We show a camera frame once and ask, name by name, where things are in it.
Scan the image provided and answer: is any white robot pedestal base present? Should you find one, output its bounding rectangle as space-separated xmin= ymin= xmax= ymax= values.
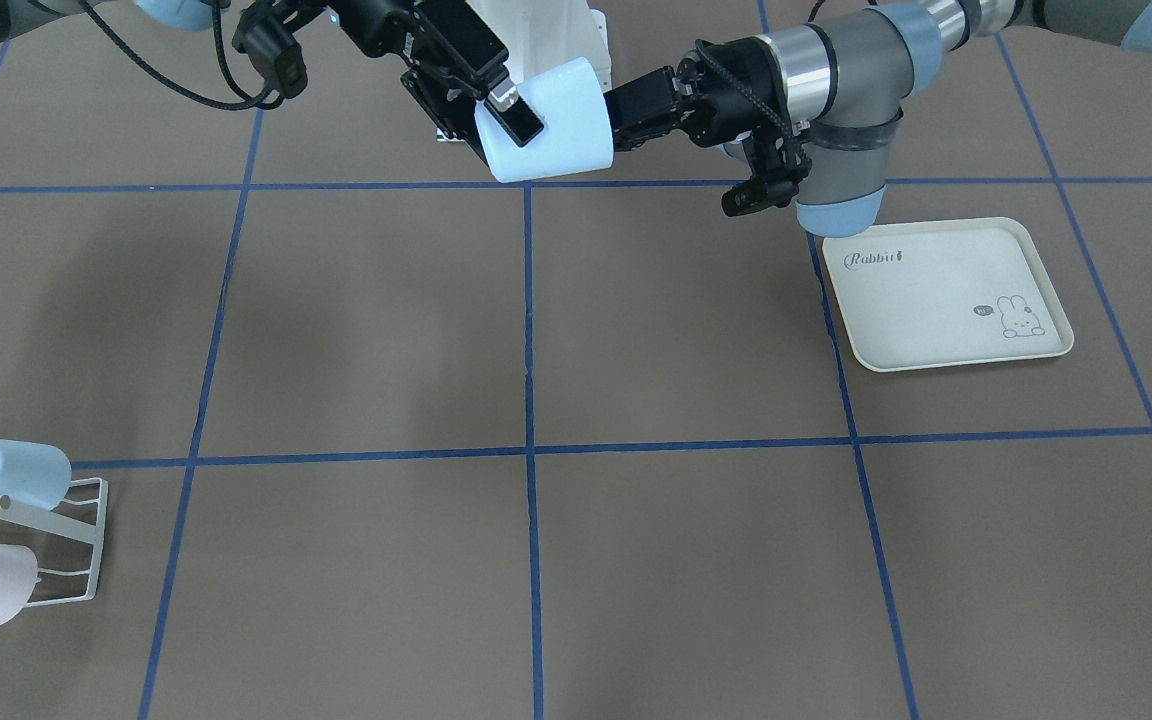
xmin=468 ymin=1 xmax=611 ymax=91

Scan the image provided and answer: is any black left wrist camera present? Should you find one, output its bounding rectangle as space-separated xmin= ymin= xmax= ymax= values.
xmin=721 ymin=136 xmax=812 ymax=217

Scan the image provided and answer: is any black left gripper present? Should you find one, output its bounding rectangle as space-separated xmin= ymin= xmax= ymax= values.
xmin=604 ymin=38 xmax=794 ymax=159

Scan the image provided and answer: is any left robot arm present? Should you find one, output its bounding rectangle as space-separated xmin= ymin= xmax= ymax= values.
xmin=604 ymin=1 xmax=1152 ymax=237

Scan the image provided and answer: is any light blue cup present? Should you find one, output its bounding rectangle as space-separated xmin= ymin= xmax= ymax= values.
xmin=0 ymin=439 xmax=71 ymax=511

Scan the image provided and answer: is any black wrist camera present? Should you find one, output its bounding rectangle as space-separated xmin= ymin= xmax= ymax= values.
xmin=230 ymin=1 xmax=308 ymax=99
xmin=721 ymin=136 xmax=812 ymax=217

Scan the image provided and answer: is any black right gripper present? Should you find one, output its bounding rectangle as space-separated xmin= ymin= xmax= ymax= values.
xmin=332 ymin=1 xmax=545 ymax=149

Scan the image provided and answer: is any white wire cup rack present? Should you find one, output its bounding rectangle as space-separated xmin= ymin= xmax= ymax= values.
xmin=0 ymin=477 xmax=111 ymax=609

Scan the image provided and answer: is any cream plastic tray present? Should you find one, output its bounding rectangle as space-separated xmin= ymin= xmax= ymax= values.
xmin=823 ymin=217 xmax=1075 ymax=373

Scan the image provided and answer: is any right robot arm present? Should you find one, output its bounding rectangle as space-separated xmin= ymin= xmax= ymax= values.
xmin=0 ymin=1 xmax=544 ymax=151

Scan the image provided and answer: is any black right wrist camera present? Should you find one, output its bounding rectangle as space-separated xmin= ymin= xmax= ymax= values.
xmin=230 ymin=1 xmax=308 ymax=99

